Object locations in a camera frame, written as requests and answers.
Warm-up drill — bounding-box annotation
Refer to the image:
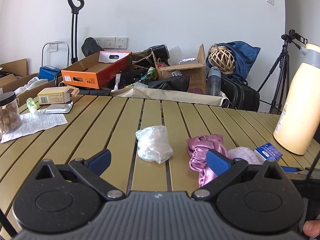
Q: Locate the crumpled clear plastic bag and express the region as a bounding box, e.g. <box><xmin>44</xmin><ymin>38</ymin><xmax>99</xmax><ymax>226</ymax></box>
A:
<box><xmin>135</xmin><ymin>126</ymin><xmax>174</xmax><ymax>164</ymax></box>

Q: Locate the small yellow medicine box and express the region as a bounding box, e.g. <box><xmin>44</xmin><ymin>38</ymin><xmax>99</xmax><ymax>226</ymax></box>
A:
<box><xmin>37</xmin><ymin>86</ymin><xmax>80</xmax><ymax>105</ymax></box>

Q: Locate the small green bottle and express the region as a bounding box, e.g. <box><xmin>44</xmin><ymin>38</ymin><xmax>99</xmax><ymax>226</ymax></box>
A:
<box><xmin>26</xmin><ymin>98</ymin><xmax>38</xmax><ymax>116</ymax></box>

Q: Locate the printed paper leaflet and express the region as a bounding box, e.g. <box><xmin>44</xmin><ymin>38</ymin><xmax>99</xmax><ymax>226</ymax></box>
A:
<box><xmin>1</xmin><ymin>109</ymin><xmax>68</xmax><ymax>144</ymax></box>

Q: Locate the open brown cardboard box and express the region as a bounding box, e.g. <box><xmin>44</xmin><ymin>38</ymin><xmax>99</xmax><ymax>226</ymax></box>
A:
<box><xmin>156</xmin><ymin>44</ymin><xmax>207</xmax><ymax>94</ymax></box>

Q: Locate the light purple fluffy cloth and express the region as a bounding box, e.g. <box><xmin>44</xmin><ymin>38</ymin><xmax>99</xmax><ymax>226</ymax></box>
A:
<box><xmin>228</xmin><ymin>146</ymin><xmax>261</xmax><ymax>165</ymax></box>

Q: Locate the orange cardboard box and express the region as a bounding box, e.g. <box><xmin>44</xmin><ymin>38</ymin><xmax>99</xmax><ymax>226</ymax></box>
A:
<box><xmin>61</xmin><ymin>51</ymin><xmax>132</xmax><ymax>89</ymax></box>

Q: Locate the black camera tripod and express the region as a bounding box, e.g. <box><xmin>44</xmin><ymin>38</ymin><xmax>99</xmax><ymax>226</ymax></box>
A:
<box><xmin>258</xmin><ymin>29</ymin><xmax>308</xmax><ymax>114</ymax></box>

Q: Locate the yellow thermos jug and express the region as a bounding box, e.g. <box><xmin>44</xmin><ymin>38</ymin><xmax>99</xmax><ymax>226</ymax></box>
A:
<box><xmin>273</xmin><ymin>43</ymin><xmax>320</xmax><ymax>155</ymax></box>

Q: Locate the blue bag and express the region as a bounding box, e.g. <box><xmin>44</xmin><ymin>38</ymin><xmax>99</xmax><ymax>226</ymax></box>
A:
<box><xmin>206</xmin><ymin>41</ymin><xmax>260</xmax><ymax>85</ymax></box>

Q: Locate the woven rattan ball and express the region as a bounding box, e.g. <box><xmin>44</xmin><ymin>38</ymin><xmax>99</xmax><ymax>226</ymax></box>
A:
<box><xmin>207</xmin><ymin>43</ymin><xmax>235</xmax><ymax>74</ymax></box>

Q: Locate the person's hand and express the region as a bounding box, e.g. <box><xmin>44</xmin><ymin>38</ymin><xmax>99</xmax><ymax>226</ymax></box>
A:
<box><xmin>303</xmin><ymin>220</ymin><xmax>320</xmax><ymax>238</ymax></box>

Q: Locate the folding slatted camping table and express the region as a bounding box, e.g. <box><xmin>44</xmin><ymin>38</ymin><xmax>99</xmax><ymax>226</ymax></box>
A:
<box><xmin>1</xmin><ymin>95</ymin><xmax>319</xmax><ymax>239</ymax></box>

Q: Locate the grey water bottle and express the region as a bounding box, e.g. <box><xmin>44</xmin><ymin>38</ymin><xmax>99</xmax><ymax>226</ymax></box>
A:
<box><xmin>207</xmin><ymin>66</ymin><xmax>221</xmax><ymax>96</ymax></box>

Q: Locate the clear jar with snacks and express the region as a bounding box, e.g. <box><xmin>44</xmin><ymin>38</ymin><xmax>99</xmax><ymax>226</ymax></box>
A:
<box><xmin>0</xmin><ymin>92</ymin><xmax>22</xmax><ymax>134</ymax></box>

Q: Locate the pink satin cloth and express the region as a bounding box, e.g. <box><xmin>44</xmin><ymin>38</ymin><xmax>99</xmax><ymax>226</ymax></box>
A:
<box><xmin>187</xmin><ymin>134</ymin><xmax>229</xmax><ymax>187</ymax></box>

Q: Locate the small blue white box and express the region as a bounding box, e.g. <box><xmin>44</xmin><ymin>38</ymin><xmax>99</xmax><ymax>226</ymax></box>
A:
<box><xmin>253</xmin><ymin>142</ymin><xmax>283</xmax><ymax>164</ymax></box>

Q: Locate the silver foil pouch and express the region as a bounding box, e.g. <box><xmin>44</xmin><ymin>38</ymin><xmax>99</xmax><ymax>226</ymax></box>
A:
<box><xmin>44</xmin><ymin>101</ymin><xmax>73</xmax><ymax>114</ymax></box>

